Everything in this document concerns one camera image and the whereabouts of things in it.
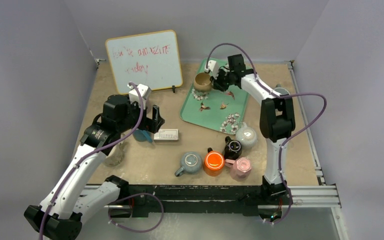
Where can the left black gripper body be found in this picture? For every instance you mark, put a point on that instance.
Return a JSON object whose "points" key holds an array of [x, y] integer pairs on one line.
{"points": [[133, 118]]}

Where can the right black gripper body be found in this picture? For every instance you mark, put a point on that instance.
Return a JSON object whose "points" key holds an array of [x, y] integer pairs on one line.
{"points": [[221, 79]]}

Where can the beige brown mug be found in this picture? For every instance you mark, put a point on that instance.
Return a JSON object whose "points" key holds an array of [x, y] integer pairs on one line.
{"points": [[202, 82]]}

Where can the grey mug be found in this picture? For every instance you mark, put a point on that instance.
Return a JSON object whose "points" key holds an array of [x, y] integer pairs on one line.
{"points": [[281, 90]]}

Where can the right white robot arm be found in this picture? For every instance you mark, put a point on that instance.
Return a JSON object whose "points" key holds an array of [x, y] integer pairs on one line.
{"points": [[277, 115]]}

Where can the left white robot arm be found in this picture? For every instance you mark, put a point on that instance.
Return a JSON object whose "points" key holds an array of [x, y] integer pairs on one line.
{"points": [[61, 215]]}

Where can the blue teal mug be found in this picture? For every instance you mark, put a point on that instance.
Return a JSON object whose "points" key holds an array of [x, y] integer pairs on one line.
{"points": [[142, 136]]}

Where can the cream white mug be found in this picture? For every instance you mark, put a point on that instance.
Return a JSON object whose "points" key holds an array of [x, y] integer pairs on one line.
{"points": [[116, 155]]}

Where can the grey-blue upside-down mug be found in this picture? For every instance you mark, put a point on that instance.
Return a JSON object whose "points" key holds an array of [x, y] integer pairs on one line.
{"points": [[190, 163]]}

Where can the white speckled mug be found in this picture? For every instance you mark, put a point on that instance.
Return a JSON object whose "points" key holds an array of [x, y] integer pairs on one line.
{"points": [[247, 136]]}

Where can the black mug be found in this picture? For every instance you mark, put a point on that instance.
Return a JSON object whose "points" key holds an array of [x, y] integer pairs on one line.
{"points": [[232, 150]]}

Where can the orange mug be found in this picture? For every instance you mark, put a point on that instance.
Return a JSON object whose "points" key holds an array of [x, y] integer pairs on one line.
{"points": [[213, 163]]}

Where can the pink faceted mug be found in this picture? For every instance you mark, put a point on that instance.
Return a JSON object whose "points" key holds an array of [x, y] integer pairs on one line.
{"points": [[240, 168]]}

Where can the small white card box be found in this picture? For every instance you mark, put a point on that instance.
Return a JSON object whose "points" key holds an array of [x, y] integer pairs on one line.
{"points": [[166, 135]]}

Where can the green floral tray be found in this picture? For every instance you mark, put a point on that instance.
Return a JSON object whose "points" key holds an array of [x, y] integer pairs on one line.
{"points": [[215, 110]]}

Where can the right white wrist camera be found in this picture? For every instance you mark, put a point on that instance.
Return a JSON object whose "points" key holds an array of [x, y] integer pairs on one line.
{"points": [[212, 68]]}

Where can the white whiteboard yellow frame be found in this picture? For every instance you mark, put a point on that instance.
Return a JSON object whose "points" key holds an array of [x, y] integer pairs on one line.
{"points": [[151, 59]]}

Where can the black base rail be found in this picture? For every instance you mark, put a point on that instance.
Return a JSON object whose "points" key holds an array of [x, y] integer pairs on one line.
{"points": [[246, 200]]}

